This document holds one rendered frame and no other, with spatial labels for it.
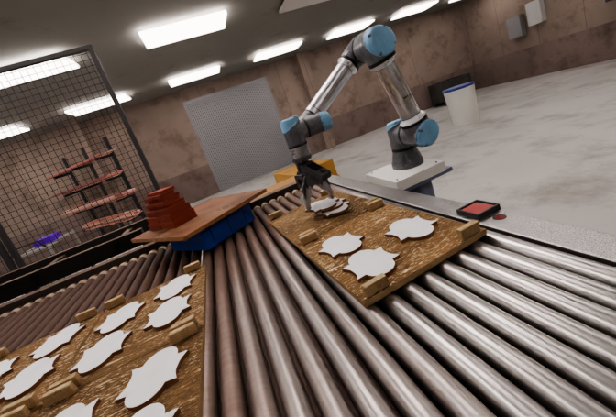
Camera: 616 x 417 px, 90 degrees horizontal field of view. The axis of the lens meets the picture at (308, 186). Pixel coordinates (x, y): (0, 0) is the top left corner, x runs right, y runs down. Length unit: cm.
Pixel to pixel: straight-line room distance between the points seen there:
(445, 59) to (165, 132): 982
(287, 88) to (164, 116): 367
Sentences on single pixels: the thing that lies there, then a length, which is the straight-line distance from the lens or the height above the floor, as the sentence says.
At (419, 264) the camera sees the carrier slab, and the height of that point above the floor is 94.
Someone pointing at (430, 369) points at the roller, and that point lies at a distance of 55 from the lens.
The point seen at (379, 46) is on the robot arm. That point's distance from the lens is 129.
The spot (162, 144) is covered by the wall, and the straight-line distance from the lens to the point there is 968.
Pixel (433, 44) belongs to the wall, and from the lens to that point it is 1285.
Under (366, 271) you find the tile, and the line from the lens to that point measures 74.
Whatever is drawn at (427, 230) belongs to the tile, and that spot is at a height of 95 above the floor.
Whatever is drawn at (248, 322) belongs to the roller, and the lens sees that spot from 80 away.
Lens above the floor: 132
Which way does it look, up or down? 13 degrees down
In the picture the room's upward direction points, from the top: 20 degrees counter-clockwise
